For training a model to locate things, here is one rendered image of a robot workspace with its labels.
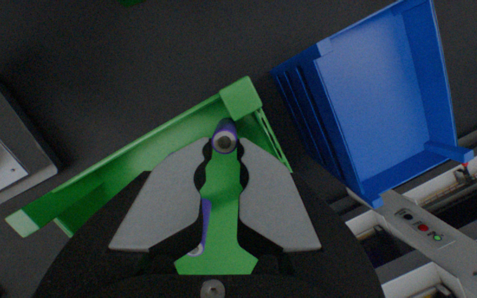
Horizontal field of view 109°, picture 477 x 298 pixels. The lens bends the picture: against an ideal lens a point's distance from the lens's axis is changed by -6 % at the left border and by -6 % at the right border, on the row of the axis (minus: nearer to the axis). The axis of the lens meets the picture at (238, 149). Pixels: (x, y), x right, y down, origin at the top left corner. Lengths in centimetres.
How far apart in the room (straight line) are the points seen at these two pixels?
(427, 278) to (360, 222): 19
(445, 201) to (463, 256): 22
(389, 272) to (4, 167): 100
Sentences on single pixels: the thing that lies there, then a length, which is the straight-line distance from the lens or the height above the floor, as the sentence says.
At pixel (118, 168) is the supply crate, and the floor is 40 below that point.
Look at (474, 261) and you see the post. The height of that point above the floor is 36.
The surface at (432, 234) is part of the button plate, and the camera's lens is 63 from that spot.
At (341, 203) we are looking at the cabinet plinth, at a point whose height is 2.
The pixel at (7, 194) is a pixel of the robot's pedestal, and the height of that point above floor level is 6.
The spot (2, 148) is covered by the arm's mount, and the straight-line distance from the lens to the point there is 76.
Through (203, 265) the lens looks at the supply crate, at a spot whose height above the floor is 40.
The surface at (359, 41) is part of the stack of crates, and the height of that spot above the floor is 24.
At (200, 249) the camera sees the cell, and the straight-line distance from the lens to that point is 18.
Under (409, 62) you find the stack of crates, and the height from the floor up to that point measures 24.
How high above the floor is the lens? 59
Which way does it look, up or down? 73 degrees down
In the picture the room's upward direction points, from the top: 172 degrees clockwise
